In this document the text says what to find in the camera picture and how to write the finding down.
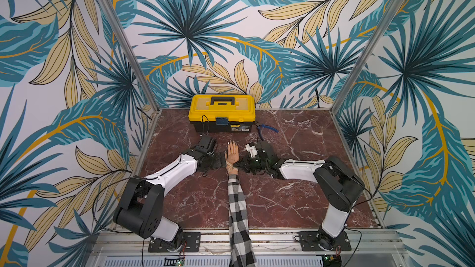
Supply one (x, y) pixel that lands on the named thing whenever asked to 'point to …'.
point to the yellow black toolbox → (218, 113)
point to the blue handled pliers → (260, 127)
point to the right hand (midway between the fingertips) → (232, 164)
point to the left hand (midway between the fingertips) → (217, 165)
